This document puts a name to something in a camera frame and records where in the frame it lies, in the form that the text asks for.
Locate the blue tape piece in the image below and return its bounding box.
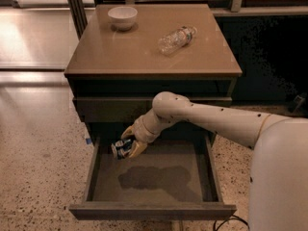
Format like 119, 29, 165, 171
85, 138, 92, 144

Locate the clear plastic water bottle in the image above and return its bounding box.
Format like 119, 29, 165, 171
158, 26, 197, 55

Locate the black floor cable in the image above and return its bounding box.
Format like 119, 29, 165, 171
212, 214, 251, 231

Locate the white ceramic bowl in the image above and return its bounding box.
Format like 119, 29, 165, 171
108, 6, 138, 31

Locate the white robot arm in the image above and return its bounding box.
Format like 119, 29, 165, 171
121, 91, 308, 231

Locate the brown drawer cabinet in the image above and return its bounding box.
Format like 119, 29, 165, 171
64, 4, 242, 142

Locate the closed top drawer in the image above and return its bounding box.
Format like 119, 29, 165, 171
72, 95, 233, 124

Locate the open middle drawer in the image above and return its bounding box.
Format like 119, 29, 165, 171
69, 135, 237, 220

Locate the blue pepsi can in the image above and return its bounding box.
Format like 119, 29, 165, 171
111, 139, 133, 160

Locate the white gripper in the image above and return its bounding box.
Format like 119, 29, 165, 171
121, 110, 167, 158

